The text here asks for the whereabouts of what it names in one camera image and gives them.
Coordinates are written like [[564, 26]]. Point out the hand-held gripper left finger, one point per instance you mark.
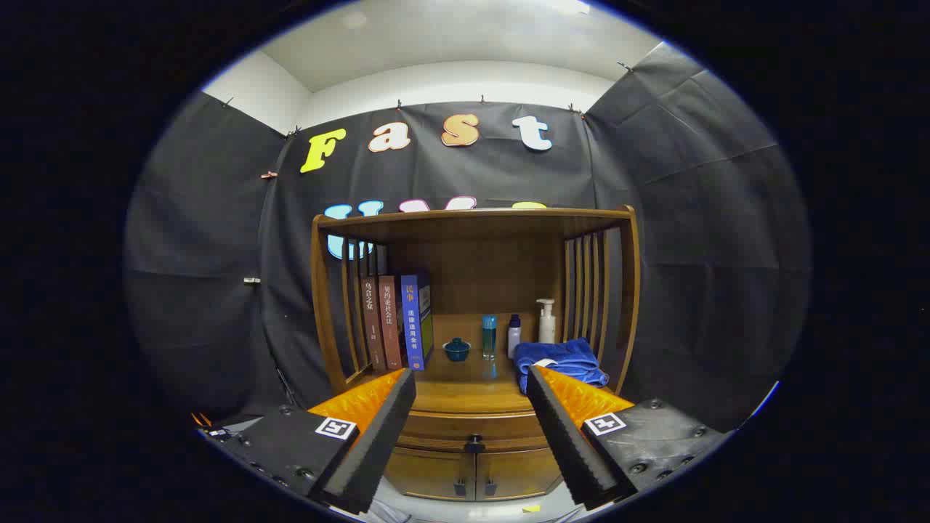
[[378, 443]]

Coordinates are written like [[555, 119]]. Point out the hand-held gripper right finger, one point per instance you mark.
[[563, 443]]

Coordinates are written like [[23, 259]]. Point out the wooden drawer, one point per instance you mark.
[[436, 428]]

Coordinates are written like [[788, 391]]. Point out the wooden cabinet door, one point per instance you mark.
[[516, 472], [429, 472]]

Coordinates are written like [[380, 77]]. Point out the wooden countertop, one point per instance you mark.
[[472, 381]]

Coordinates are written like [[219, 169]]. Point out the wooden cabinet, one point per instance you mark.
[[472, 269]]

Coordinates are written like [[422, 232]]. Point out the blue folded towel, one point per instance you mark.
[[563, 359]]

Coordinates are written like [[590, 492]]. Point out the white bottle blue cap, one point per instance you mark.
[[514, 340]]

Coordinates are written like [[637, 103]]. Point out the dark brown book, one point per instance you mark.
[[372, 327]]

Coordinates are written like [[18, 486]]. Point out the white pump bottle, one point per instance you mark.
[[546, 327]]

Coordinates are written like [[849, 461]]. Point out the reddish brown book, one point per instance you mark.
[[391, 323]]

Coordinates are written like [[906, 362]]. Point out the blue lidded teacup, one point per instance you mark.
[[457, 351]]

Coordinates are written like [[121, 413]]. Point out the blue book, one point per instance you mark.
[[413, 323]]

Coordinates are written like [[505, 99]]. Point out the teal glass bottle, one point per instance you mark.
[[490, 338]]

